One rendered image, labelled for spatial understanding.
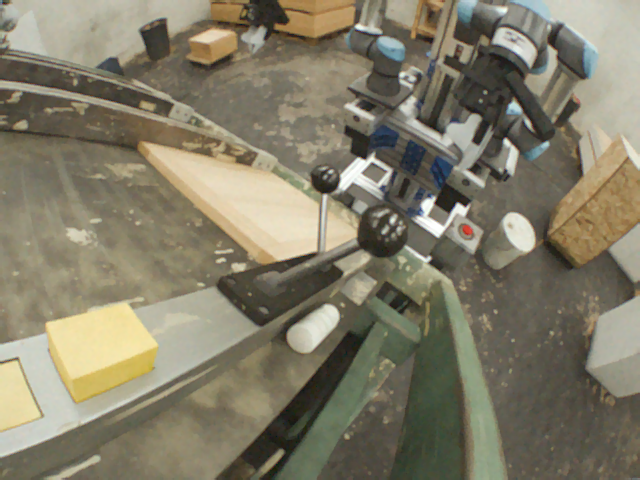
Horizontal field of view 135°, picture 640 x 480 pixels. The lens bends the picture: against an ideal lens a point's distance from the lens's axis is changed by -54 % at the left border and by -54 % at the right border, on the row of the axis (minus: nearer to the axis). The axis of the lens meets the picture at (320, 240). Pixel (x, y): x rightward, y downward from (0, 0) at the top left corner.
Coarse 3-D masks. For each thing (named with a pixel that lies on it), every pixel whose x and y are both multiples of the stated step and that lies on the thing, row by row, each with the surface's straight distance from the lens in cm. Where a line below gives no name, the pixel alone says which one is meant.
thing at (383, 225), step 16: (384, 208) 19; (368, 224) 19; (384, 224) 19; (400, 224) 19; (352, 240) 21; (368, 240) 19; (384, 240) 19; (400, 240) 19; (320, 256) 21; (336, 256) 21; (384, 256) 20; (272, 272) 24; (288, 272) 23; (304, 272) 22; (272, 288) 23
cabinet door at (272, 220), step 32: (160, 160) 56; (192, 160) 67; (224, 160) 83; (192, 192) 48; (224, 192) 55; (256, 192) 67; (288, 192) 87; (224, 224) 43; (256, 224) 46; (288, 224) 56; (256, 256) 39; (288, 256) 41
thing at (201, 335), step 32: (352, 256) 51; (160, 320) 18; (192, 320) 19; (224, 320) 20; (288, 320) 27; (0, 352) 15; (32, 352) 15; (160, 352) 16; (192, 352) 17; (224, 352) 18; (32, 384) 14; (64, 384) 17; (128, 384) 14; (160, 384) 15; (192, 384) 18; (64, 416) 14; (96, 416) 14; (128, 416) 16; (0, 448) 14; (32, 448) 14; (64, 448) 15
